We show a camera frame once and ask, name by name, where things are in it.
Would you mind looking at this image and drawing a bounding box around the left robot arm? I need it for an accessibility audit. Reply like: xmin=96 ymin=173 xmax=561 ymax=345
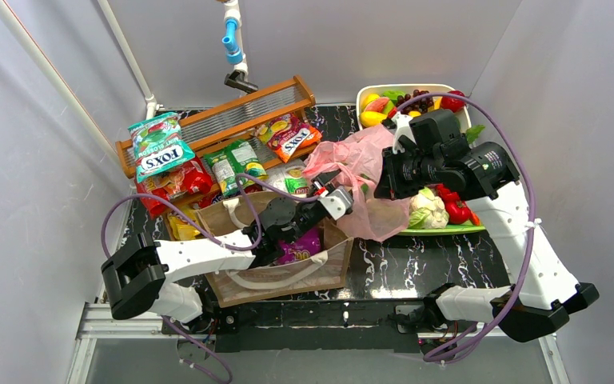
xmin=101 ymin=171 xmax=353 ymax=323

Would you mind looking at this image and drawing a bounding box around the green Chuba snack bag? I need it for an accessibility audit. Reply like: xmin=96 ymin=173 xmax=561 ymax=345
xmin=265 ymin=159 xmax=311 ymax=198

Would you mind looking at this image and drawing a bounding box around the red cookie snack bag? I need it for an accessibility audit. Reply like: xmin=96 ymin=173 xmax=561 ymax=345
xmin=192 ymin=185 xmax=262 ymax=209

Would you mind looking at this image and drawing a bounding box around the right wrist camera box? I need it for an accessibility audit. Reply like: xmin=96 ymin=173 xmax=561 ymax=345
xmin=382 ymin=113 xmax=417 ymax=154

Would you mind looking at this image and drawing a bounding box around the brown burlap tote bag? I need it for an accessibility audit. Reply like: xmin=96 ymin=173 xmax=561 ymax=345
xmin=196 ymin=191 xmax=354 ymax=307

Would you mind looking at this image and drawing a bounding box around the white pipe with blue valve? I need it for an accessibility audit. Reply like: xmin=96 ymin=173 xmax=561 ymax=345
xmin=220 ymin=0 xmax=258 ymax=94

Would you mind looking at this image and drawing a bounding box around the yellow chips bag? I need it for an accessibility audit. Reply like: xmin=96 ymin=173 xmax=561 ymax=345
xmin=166 ymin=207 xmax=201 ymax=241

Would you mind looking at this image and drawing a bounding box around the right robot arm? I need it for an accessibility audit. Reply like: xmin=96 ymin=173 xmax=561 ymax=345
xmin=374 ymin=110 xmax=600 ymax=342

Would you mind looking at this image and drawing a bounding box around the dark grape bunch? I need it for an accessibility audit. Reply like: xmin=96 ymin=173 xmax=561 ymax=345
xmin=396 ymin=89 xmax=435 ymax=114

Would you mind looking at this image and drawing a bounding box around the green Fox's mint candy bag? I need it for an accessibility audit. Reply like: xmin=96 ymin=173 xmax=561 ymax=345
xmin=128 ymin=112 xmax=195 ymax=182

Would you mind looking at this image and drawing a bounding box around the red apple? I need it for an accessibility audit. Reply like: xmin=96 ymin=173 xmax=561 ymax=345
xmin=440 ymin=96 xmax=465 ymax=114

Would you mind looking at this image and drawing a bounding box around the purple grape candy bag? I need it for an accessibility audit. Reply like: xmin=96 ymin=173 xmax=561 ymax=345
xmin=275 ymin=228 xmax=322 ymax=265

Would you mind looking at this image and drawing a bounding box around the green lemon snack bag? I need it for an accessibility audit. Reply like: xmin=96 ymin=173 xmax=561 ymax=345
xmin=203 ymin=140 xmax=268 ymax=198

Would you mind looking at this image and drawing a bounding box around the orange Fox's fruits candy bag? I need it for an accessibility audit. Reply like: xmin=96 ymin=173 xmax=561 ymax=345
xmin=254 ymin=114 xmax=322 ymax=162

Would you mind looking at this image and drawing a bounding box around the red bell pepper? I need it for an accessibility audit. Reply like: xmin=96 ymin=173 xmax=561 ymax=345
xmin=437 ymin=184 xmax=472 ymax=225

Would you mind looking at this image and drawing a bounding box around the white wall conduit pipe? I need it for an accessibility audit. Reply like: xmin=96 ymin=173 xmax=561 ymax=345
xmin=0 ymin=1 xmax=135 ymax=178

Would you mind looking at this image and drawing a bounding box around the green vegetable tray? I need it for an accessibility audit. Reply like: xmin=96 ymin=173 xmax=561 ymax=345
xmin=397 ymin=224 xmax=485 ymax=236

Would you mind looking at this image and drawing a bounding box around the white cauliflower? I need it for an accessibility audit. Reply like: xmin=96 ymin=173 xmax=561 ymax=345
xmin=408 ymin=187 xmax=449 ymax=230

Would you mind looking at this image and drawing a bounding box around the wooden rack with glass shelves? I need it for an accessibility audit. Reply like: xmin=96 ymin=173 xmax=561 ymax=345
xmin=115 ymin=75 xmax=316 ymax=205

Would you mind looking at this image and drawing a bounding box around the pink plastic grocery bag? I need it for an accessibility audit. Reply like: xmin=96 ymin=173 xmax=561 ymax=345
xmin=303 ymin=124 xmax=409 ymax=242

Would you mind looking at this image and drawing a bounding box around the yellow mango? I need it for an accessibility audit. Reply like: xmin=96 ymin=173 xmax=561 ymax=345
xmin=359 ymin=110 xmax=388 ymax=128

